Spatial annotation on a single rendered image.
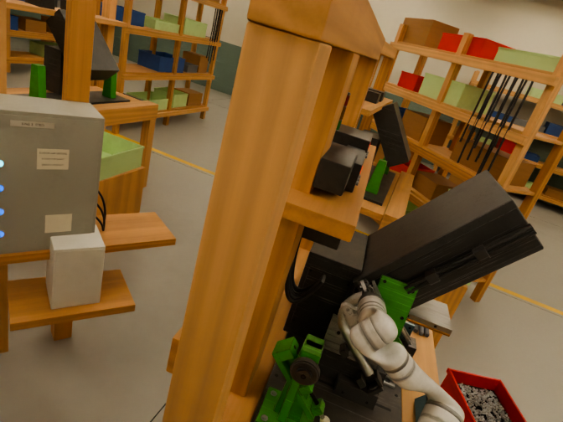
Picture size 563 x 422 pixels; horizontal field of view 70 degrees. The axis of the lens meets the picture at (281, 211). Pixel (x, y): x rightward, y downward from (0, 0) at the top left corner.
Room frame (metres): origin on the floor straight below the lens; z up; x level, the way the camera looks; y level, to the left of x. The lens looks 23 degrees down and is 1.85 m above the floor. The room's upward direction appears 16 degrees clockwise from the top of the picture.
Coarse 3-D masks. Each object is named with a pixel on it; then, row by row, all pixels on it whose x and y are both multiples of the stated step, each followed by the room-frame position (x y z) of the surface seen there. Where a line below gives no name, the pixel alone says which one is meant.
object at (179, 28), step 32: (96, 0) 5.42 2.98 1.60; (128, 0) 5.30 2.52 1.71; (160, 0) 6.55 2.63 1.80; (192, 0) 6.53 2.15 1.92; (224, 0) 7.56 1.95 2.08; (128, 32) 5.28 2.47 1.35; (160, 32) 5.97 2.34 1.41; (192, 32) 6.80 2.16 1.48; (128, 64) 5.98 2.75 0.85; (160, 64) 6.16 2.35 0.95; (192, 64) 7.21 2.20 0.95; (160, 96) 6.59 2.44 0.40; (192, 96) 7.21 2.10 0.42
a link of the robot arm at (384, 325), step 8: (368, 304) 0.87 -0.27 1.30; (376, 304) 0.87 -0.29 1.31; (360, 312) 0.84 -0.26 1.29; (368, 312) 0.82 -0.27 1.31; (376, 312) 0.78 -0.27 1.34; (384, 312) 0.77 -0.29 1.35; (360, 320) 0.82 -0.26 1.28; (376, 320) 0.75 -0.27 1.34; (384, 320) 0.75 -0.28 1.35; (392, 320) 0.76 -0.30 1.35; (376, 328) 0.73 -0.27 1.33; (384, 328) 0.73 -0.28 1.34; (392, 328) 0.74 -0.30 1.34; (384, 336) 0.73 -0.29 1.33; (392, 336) 0.73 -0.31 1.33
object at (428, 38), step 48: (432, 48) 4.67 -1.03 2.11; (480, 48) 4.18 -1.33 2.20; (432, 96) 4.45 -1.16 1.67; (480, 96) 3.82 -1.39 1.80; (432, 144) 4.56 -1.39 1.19; (480, 144) 3.93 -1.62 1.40; (528, 144) 3.34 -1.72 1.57; (432, 192) 4.01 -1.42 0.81; (528, 192) 3.49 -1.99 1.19; (480, 288) 3.53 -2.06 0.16
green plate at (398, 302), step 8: (384, 280) 1.09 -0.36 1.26; (392, 280) 1.09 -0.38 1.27; (384, 288) 1.08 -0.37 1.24; (392, 288) 1.08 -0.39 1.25; (400, 288) 1.08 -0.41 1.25; (384, 296) 1.07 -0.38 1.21; (392, 296) 1.07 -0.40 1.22; (400, 296) 1.07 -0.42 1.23; (408, 296) 1.07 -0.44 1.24; (392, 304) 1.07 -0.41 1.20; (400, 304) 1.07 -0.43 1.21; (408, 304) 1.06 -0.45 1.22; (392, 312) 1.06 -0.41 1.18; (400, 312) 1.06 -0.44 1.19; (408, 312) 1.06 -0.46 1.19; (400, 320) 1.05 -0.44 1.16; (400, 328) 1.04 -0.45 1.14
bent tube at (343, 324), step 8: (376, 288) 1.05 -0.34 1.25; (352, 296) 1.05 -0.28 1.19; (352, 304) 1.04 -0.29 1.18; (344, 320) 1.03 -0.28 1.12; (344, 328) 1.02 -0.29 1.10; (344, 336) 1.01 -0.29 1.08; (352, 344) 1.00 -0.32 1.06; (352, 352) 1.00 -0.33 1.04; (360, 360) 0.99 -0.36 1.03; (368, 368) 0.98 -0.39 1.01; (368, 376) 0.97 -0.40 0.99
